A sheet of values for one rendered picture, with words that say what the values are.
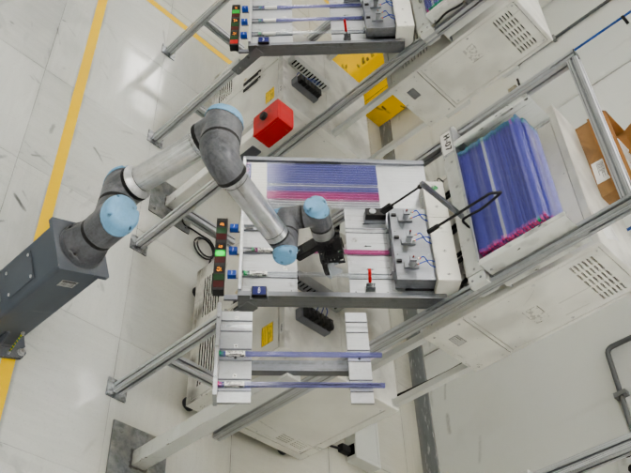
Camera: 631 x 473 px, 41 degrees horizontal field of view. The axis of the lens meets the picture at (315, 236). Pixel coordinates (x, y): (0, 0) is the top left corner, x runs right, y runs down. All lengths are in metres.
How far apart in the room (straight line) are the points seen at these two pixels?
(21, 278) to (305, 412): 1.28
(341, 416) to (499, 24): 1.86
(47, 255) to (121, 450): 0.85
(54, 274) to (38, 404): 0.59
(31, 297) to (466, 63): 2.27
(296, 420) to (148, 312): 0.76
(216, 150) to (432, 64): 1.85
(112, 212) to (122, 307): 1.02
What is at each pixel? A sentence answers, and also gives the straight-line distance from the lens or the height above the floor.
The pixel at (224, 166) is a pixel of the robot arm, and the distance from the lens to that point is 2.38.
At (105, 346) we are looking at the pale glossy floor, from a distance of 3.37.
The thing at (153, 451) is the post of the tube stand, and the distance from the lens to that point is 3.13.
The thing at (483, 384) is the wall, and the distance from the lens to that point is 4.62.
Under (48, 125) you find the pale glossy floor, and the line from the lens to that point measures 3.85.
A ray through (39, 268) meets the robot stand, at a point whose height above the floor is 0.44.
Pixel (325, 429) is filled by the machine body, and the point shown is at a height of 0.32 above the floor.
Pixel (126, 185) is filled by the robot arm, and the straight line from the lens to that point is 2.64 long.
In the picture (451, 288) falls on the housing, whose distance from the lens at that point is 2.90.
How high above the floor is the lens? 2.40
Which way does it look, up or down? 30 degrees down
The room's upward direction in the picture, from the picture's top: 56 degrees clockwise
